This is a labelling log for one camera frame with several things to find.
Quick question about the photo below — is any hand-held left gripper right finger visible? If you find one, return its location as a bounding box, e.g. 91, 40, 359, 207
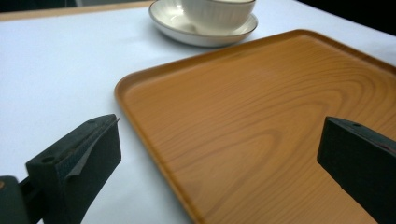
317, 116, 396, 224

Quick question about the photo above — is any white saucer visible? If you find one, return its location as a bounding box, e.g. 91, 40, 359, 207
148, 0, 259, 49

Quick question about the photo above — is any wooden tray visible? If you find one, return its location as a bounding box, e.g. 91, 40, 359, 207
114, 29, 396, 224

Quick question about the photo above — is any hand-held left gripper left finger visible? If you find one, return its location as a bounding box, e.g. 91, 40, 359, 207
25, 113, 122, 224

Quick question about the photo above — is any white ribbed cup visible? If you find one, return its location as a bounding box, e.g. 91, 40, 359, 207
179, 0, 257, 32

